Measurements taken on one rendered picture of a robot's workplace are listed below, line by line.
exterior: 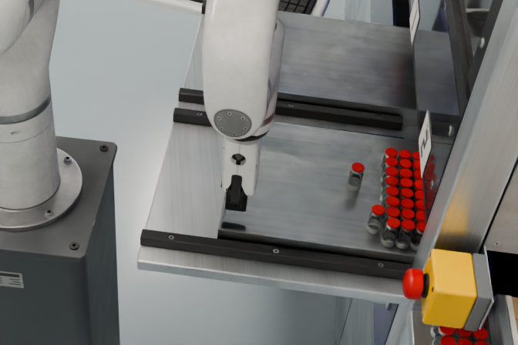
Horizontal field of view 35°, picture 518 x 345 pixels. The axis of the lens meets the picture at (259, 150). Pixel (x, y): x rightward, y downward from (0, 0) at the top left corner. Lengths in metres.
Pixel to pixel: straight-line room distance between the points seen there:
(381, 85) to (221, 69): 0.66
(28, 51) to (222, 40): 0.33
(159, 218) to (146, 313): 0.99
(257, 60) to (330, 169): 0.46
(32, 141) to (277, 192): 0.39
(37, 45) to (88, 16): 2.09
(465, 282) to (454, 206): 0.09
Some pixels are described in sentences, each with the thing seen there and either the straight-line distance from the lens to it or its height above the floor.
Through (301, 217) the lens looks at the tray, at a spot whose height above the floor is 0.88.
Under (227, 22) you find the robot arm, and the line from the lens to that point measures 0.96.
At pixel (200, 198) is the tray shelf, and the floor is 0.88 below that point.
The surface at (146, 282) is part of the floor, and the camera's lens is 2.32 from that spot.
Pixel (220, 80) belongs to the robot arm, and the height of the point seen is 1.23.
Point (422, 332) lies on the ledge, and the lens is 1.20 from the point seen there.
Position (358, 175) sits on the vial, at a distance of 1.33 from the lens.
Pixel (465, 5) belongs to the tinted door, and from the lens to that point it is 1.18.
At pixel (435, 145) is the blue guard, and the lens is 1.19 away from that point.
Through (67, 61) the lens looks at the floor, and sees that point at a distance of 3.05.
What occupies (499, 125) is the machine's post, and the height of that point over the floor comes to 1.23.
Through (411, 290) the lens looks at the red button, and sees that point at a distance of 1.08.
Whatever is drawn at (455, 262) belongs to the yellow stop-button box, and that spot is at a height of 1.03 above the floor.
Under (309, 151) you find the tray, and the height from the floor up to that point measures 0.88.
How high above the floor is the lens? 1.82
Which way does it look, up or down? 43 degrees down
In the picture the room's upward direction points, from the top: 7 degrees clockwise
